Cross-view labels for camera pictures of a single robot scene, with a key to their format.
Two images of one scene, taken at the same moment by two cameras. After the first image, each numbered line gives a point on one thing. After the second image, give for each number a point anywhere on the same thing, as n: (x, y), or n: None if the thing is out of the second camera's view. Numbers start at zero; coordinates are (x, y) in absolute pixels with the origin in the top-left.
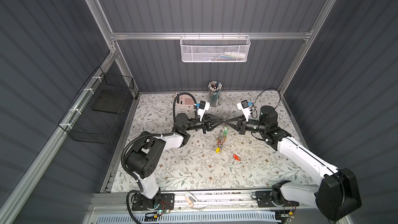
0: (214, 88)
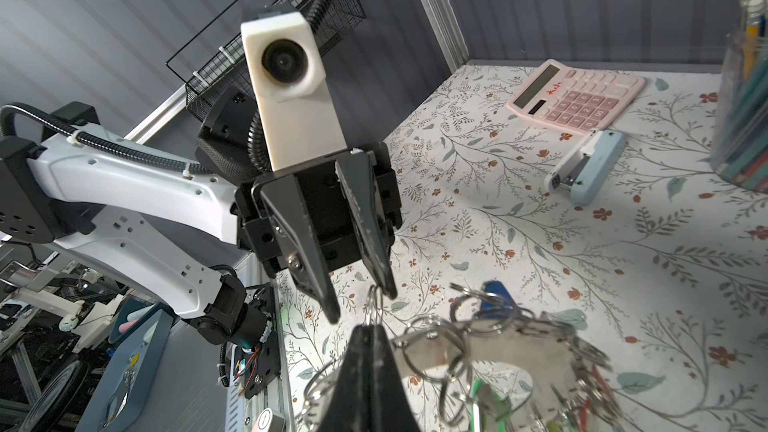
0: (739, 148)
